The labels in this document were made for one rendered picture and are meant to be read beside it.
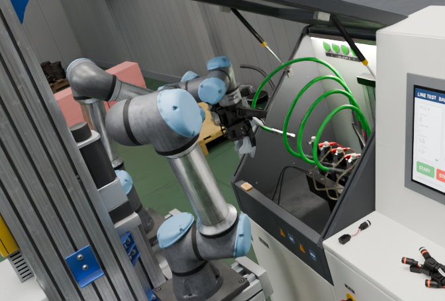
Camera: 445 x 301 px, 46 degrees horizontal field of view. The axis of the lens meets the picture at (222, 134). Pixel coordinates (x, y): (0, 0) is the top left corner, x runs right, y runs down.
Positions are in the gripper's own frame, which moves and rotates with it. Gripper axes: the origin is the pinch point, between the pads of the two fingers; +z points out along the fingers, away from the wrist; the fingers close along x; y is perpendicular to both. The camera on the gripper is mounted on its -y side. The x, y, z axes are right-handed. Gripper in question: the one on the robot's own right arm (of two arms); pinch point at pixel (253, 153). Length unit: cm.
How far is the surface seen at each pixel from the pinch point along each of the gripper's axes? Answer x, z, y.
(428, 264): 62, 21, -13
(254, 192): -24.9, 28.9, -4.8
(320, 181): -4.3, 25.9, -24.2
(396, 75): 35, -19, -36
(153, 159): -335, 124, -25
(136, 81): -461, 75, -63
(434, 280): 65, 24, -12
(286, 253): -5.8, 48.0, -2.6
